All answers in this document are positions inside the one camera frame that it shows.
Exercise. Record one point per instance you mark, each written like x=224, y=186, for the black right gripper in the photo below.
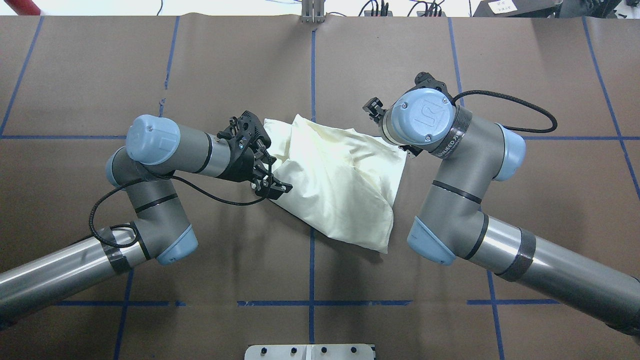
x=409, y=149

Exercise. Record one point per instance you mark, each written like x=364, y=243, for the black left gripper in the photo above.
x=240, y=169

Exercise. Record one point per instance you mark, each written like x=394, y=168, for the cream white t-shirt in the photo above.
x=344, y=183

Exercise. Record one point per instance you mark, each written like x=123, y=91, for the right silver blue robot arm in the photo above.
x=529, y=212

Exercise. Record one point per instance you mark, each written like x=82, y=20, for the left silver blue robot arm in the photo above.
x=142, y=218

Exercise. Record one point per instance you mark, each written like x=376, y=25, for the grey orange usb hub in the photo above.
x=376, y=9
x=431, y=9

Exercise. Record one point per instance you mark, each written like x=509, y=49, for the black power adapter box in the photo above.
x=517, y=8

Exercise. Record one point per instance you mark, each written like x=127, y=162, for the red cylinder bottle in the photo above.
x=24, y=7

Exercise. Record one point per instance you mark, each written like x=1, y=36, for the aluminium frame post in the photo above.
x=313, y=11

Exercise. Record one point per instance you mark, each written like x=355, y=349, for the grey robot base mount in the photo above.
x=331, y=351

